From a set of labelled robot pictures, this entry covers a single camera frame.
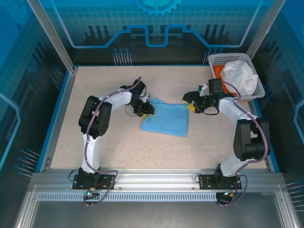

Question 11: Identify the light blue printed t-shirt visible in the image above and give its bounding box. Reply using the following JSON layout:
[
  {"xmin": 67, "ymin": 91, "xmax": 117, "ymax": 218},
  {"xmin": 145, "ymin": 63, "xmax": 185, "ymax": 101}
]
[{"xmin": 140, "ymin": 97, "xmax": 190, "ymax": 138}]

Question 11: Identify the orange t-shirt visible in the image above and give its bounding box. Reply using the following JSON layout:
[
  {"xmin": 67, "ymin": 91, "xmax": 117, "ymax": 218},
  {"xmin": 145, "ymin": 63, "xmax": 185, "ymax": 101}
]
[{"xmin": 212, "ymin": 64, "xmax": 239, "ymax": 98}]

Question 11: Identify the white t-shirt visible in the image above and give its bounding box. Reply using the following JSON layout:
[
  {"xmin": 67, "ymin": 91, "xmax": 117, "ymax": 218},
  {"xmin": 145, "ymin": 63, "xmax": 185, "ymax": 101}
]
[{"xmin": 220, "ymin": 60, "xmax": 259, "ymax": 97}]

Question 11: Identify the white perforated plastic basket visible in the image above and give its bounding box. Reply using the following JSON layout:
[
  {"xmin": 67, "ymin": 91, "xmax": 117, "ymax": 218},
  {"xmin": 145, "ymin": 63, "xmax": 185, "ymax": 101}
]
[{"xmin": 208, "ymin": 52, "xmax": 266, "ymax": 102}]

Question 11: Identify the small lit connector board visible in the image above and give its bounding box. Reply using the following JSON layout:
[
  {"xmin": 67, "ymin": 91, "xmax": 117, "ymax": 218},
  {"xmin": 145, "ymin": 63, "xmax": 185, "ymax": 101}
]
[
  {"xmin": 222, "ymin": 189, "xmax": 238, "ymax": 199},
  {"xmin": 85, "ymin": 187, "xmax": 99, "ymax": 199}
]

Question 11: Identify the grey metal shelf panel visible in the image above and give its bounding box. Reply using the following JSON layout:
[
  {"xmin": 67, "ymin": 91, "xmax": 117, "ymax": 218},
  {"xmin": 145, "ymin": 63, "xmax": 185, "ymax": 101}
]
[{"xmin": 28, "ymin": 200, "xmax": 285, "ymax": 228}]

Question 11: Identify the wide aluminium base rail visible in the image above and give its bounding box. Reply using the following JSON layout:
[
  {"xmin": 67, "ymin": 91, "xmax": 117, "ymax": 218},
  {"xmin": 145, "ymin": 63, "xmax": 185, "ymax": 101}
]
[{"xmin": 29, "ymin": 169, "xmax": 285, "ymax": 193}]

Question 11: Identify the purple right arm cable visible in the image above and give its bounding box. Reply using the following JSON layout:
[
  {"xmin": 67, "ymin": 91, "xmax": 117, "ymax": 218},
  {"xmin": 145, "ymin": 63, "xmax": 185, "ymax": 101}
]
[{"xmin": 215, "ymin": 80, "xmax": 271, "ymax": 206}]

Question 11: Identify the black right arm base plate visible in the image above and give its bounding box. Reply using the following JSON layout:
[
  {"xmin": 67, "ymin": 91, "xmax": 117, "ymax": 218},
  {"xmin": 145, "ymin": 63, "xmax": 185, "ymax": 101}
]
[{"xmin": 198, "ymin": 173, "xmax": 243, "ymax": 190}]

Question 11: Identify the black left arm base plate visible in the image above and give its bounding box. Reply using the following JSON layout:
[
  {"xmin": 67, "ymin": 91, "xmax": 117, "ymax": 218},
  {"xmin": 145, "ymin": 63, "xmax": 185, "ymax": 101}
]
[{"xmin": 72, "ymin": 174, "xmax": 116, "ymax": 190}]

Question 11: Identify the aluminium frame post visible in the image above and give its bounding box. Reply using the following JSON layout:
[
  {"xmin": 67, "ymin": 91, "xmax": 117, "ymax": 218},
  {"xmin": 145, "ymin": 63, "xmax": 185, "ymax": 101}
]
[
  {"xmin": 246, "ymin": 0, "xmax": 289, "ymax": 57},
  {"xmin": 26, "ymin": 0, "xmax": 79, "ymax": 73}
]

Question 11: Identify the grey slotted cable duct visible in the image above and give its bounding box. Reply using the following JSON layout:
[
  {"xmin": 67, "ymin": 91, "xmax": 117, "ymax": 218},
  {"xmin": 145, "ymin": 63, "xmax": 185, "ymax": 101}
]
[{"xmin": 37, "ymin": 192, "xmax": 219, "ymax": 202}]

